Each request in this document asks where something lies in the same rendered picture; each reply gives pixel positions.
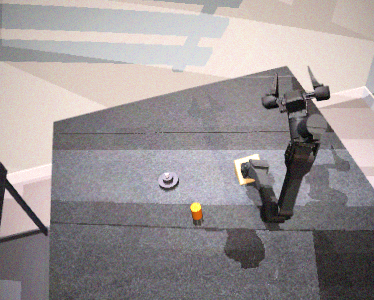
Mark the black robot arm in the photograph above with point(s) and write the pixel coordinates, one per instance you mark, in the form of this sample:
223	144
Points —
298	160

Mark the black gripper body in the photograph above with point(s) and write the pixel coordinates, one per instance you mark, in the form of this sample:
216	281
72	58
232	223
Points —
320	93

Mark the orange knob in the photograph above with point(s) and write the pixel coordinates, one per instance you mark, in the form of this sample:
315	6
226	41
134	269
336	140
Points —
196	211

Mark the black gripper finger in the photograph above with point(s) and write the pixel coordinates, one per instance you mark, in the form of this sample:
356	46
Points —
314	81
274	90

